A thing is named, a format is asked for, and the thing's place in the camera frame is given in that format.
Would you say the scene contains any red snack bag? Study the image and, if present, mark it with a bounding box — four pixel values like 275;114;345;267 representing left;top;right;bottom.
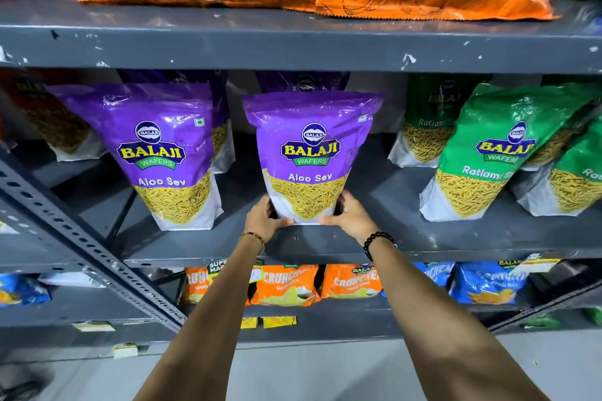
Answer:
0;69;109;163

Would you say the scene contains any person's left forearm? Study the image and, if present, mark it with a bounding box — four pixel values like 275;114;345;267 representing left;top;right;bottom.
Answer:
134;240;264;401

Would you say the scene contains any small orange snack packet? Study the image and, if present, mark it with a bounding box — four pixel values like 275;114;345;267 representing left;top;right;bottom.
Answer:
181;266;253;307
250;264;321;308
321;264;383;300

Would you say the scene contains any green snack bag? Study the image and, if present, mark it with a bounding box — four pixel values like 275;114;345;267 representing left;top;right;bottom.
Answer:
388;74;493;169
510;116;602;217
419;82;602;222
520;102;602;172

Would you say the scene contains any gold bracelet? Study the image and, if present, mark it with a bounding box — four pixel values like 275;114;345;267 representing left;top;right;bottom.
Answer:
238;232;267;257

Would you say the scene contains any person's right hand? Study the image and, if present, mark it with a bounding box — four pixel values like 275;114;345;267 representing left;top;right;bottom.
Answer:
318;190;380;244

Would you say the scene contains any person's right forearm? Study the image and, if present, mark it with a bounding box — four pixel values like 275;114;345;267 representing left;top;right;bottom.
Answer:
370;240;552;401

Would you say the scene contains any purple snack bag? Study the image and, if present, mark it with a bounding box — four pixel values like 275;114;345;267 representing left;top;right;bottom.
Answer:
118;69;236;175
242;91;387;226
47;82;224;232
255;71;351;94

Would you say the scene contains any small blue snack packet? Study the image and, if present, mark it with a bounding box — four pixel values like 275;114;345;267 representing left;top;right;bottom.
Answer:
413;262;456;288
448;261;533;306
0;273;51;309

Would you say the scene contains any white and yellow shelf label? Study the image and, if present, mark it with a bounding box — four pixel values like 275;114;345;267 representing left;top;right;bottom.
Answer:
512;253;563;274

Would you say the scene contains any person's left hand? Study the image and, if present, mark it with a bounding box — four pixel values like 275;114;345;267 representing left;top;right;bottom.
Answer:
243;195;295;244

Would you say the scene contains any black bead bracelet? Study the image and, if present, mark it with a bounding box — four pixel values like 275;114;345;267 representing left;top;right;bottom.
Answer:
362;231;397;262

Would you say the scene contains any grey metal shelf rack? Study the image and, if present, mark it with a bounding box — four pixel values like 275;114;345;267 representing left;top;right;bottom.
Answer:
0;0;602;364

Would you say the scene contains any grey slotted metal post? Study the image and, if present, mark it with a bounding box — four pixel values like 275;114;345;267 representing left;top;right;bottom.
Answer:
0;149;187;334

